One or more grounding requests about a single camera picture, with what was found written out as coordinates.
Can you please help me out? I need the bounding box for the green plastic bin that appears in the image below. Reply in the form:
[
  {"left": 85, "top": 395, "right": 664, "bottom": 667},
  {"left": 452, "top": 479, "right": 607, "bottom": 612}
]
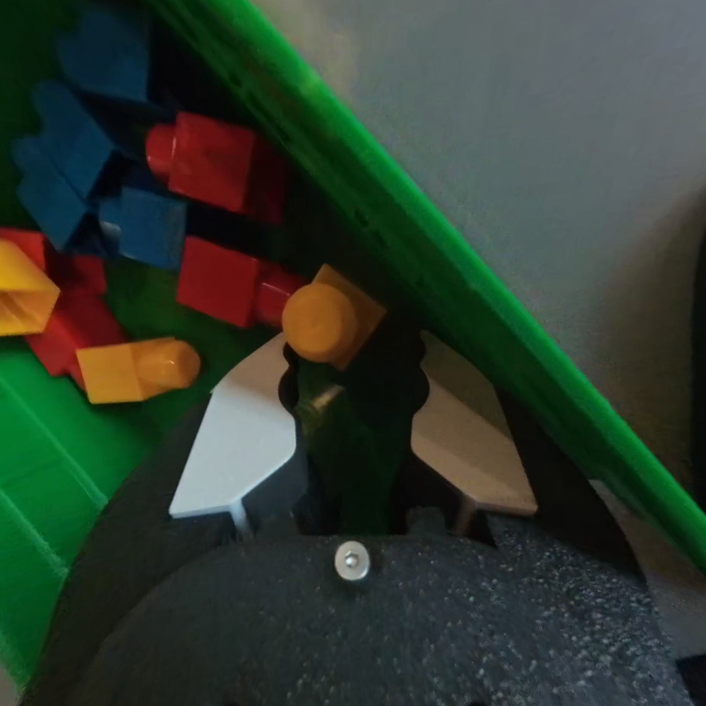
[{"left": 0, "top": 0, "right": 706, "bottom": 690}]

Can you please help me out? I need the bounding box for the pile of colourful mega blocks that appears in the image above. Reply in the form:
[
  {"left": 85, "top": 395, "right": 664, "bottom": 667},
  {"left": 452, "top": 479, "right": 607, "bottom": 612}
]
[{"left": 0, "top": 0, "right": 310, "bottom": 406}]

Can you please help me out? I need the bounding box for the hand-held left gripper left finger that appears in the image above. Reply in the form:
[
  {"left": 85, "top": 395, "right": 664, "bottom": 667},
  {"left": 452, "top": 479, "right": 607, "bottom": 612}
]
[{"left": 168, "top": 332, "right": 301, "bottom": 536}]

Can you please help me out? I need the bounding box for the yellow mega block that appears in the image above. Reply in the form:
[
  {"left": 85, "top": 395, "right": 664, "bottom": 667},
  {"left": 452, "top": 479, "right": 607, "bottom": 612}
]
[{"left": 281, "top": 263, "right": 387, "bottom": 371}]

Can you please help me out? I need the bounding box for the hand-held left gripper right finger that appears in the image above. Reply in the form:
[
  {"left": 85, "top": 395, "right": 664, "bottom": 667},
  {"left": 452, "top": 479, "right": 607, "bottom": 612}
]
[{"left": 411, "top": 331, "right": 539, "bottom": 516}]

